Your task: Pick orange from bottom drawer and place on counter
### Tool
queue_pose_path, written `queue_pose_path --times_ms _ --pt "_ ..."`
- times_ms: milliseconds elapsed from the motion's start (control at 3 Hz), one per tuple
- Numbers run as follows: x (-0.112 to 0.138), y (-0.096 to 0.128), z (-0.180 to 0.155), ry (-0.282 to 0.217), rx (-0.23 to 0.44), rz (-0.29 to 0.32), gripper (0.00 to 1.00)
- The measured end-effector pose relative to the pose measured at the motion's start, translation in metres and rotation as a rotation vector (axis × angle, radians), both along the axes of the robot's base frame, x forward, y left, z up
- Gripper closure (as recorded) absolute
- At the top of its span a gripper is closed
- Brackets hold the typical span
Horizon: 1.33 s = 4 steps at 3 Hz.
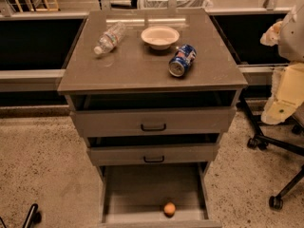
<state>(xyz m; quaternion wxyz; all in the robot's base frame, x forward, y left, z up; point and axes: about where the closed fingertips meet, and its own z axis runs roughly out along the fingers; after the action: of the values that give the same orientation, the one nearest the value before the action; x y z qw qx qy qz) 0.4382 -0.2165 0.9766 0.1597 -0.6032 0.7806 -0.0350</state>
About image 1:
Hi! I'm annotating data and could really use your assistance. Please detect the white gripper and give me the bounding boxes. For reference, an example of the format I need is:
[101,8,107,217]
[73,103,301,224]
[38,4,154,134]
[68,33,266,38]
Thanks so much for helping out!
[261,63,304,124]

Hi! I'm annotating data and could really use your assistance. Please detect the grey drawer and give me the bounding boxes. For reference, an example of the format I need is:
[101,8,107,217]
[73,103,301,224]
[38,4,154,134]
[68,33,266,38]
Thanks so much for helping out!
[71,107,236,138]
[87,143,219,166]
[99,163,221,228]

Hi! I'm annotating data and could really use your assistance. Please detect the orange fruit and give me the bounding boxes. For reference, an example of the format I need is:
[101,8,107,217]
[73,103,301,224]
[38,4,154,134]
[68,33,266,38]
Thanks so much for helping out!
[163,202,176,217]

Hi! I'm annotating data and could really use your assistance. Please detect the black wheeled base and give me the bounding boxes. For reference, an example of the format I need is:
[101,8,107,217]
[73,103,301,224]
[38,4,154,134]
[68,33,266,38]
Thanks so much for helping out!
[0,203,42,228]

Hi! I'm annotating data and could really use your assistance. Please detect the clear plastic water bottle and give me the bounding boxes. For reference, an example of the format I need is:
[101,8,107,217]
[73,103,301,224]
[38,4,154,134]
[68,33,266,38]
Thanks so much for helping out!
[94,21,126,55]

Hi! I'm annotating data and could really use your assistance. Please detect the grey drawer cabinet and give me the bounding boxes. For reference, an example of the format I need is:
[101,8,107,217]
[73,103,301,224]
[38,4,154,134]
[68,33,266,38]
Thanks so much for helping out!
[57,9,249,228]

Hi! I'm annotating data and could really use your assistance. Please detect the blue soda can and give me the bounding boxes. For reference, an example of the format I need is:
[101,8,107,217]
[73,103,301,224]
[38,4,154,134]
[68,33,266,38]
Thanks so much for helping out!
[169,44,197,77]

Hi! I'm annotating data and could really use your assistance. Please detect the grey top drawer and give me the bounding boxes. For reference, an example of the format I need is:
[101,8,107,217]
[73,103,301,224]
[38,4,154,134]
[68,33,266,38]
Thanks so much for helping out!
[71,107,236,138]

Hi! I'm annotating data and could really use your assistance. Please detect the wire mesh basket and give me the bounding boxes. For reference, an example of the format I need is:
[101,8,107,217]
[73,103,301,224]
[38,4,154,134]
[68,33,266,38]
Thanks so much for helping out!
[137,0,213,10]

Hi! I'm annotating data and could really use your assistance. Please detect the white paper bowl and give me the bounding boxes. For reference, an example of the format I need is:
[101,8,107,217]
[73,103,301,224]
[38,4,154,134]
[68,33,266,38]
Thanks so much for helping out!
[141,26,180,50]

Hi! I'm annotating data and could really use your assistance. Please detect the black office chair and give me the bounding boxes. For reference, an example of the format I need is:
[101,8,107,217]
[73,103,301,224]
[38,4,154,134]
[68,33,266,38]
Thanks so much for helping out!
[239,93,304,210]

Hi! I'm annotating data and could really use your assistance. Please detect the grey bottom drawer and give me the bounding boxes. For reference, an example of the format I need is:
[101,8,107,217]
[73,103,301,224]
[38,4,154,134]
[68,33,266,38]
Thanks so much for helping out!
[99,163,221,228]

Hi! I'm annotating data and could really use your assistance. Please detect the grey middle drawer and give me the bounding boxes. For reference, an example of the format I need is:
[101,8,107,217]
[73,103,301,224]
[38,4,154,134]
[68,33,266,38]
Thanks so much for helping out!
[87,143,219,166]

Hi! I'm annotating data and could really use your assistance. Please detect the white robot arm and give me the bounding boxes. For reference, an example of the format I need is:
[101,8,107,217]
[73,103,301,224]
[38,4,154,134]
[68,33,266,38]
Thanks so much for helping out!
[260,0,304,124]

